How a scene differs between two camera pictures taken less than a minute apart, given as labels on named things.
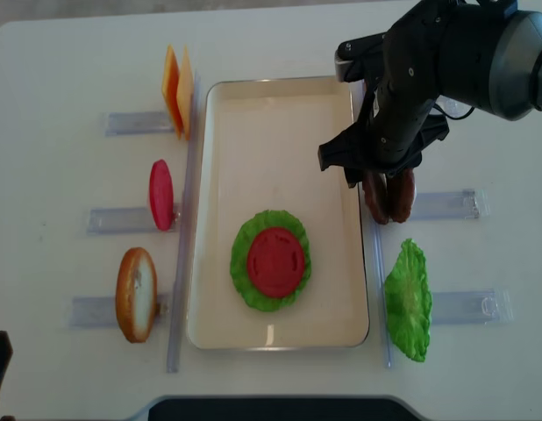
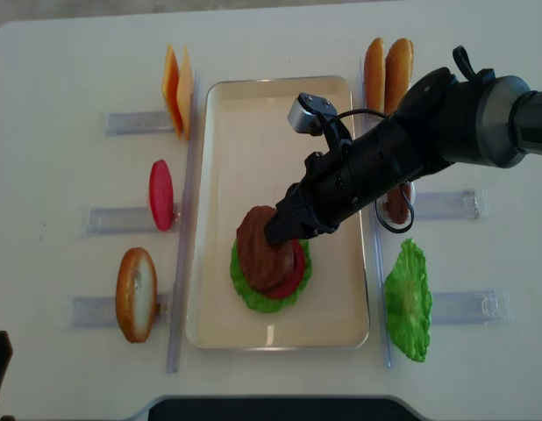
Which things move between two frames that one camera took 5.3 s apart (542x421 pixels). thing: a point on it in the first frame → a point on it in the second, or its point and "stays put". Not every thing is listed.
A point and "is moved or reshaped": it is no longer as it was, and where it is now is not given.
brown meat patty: [376, 191] is moved or reshaped
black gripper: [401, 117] → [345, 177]
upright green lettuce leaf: [408, 301] stays put
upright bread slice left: [137, 295] stays put
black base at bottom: [280, 408] stays put
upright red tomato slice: [161, 195] stays put
